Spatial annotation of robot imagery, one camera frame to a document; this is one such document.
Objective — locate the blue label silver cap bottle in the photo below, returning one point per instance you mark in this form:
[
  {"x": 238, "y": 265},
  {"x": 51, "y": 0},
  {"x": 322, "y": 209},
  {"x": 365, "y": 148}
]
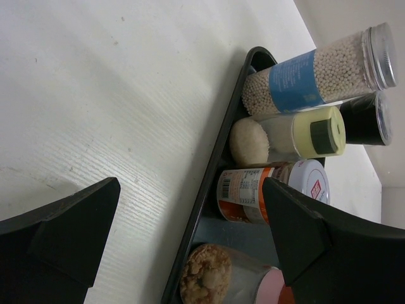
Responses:
[{"x": 350, "y": 67}]

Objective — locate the black rectangular plastic tray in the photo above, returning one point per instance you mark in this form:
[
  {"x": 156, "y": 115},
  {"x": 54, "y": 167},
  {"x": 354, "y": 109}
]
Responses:
[{"x": 205, "y": 224}]

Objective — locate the clear dome cap spice bottle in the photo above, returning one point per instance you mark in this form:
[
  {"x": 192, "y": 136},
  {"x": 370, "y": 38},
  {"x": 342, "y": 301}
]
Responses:
[{"x": 367, "y": 120}]

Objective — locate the yellow cap sauce bottle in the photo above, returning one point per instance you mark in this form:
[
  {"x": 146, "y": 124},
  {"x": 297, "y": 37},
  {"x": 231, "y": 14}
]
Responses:
[{"x": 289, "y": 137}]

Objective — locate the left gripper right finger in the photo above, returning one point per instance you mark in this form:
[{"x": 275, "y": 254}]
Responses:
[{"x": 330, "y": 256}]

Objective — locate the pink cap spice bottle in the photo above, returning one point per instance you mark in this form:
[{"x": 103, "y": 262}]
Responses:
[{"x": 218, "y": 274}]

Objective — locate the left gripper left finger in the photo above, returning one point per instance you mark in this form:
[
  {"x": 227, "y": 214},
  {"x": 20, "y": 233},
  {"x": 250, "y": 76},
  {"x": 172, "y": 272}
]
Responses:
[{"x": 52, "y": 254}]

